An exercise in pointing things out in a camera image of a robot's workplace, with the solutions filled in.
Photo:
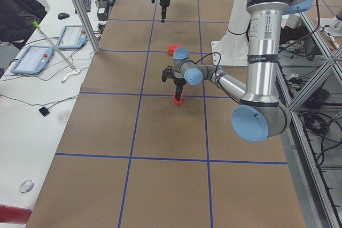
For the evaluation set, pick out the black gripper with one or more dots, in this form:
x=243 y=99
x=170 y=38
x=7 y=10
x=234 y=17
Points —
x=163 y=3
x=178 y=81

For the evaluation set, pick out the red block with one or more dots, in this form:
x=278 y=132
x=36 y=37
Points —
x=178 y=100
x=172 y=48

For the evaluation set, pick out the black box with label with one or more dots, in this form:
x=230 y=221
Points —
x=102 y=12

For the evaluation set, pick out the teach pendant far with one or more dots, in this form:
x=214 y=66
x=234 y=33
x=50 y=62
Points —
x=72 y=37

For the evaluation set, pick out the teach pendant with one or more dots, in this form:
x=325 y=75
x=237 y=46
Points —
x=72 y=37
x=33 y=60

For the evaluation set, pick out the black computer mouse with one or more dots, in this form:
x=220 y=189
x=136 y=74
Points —
x=63 y=15

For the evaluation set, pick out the metal rod green tip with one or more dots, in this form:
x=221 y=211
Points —
x=37 y=26

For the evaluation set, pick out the teach pendant near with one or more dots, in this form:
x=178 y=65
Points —
x=33 y=60

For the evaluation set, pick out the small black square device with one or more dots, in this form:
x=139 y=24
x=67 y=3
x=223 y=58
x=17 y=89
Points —
x=44 y=111

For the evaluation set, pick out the person in black jacket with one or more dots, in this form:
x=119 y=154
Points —
x=17 y=17

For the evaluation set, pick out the red cylinder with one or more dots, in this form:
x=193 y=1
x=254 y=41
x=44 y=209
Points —
x=14 y=215

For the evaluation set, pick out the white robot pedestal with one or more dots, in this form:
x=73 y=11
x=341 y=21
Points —
x=232 y=49

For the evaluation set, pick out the aluminium frame post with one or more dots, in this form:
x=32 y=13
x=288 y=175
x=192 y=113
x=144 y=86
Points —
x=81 y=11

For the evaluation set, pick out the aluminium frame rail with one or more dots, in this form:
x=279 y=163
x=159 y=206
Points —
x=309 y=77

